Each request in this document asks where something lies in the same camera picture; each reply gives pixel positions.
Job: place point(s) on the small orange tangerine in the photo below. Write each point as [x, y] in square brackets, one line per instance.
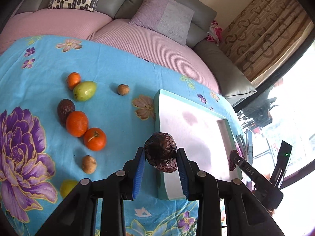
[73, 79]

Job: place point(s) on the green mango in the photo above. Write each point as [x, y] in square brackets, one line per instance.
[84, 91]

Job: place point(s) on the dark purple passion fruit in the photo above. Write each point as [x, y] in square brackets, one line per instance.
[65, 107]

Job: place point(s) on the dark wrinkled date fruit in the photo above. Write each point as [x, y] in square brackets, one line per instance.
[232, 163]

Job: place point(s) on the pink sofa cover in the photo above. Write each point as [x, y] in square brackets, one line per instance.
[119, 33]

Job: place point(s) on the purple grey cushion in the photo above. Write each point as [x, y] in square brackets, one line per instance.
[166, 17]

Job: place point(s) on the small brown longan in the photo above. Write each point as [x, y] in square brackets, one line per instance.
[123, 89]

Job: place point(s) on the white tray with teal rim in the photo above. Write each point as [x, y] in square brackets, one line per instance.
[205, 135]

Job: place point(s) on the brown patterned curtain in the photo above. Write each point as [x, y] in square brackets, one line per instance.
[264, 36]

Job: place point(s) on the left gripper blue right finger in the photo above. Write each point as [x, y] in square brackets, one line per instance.
[183, 169]

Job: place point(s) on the orange tangerine with stem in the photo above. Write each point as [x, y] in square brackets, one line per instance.
[95, 139]

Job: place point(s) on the pink floral cloth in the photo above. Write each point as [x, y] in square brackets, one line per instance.
[214, 33]

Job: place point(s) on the brown round fruit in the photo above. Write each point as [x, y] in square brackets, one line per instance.
[89, 164]

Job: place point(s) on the yellow-green mango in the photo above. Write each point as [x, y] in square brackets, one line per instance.
[66, 187]

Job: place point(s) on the blue floral tablecloth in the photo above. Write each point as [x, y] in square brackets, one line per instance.
[38, 153]

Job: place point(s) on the phone on grey stand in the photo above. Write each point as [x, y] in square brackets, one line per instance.
[245, 143]

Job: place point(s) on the grey leather sofa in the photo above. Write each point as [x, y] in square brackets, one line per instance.
[233, 85]

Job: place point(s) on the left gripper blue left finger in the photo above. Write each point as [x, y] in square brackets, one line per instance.
[139, 166]

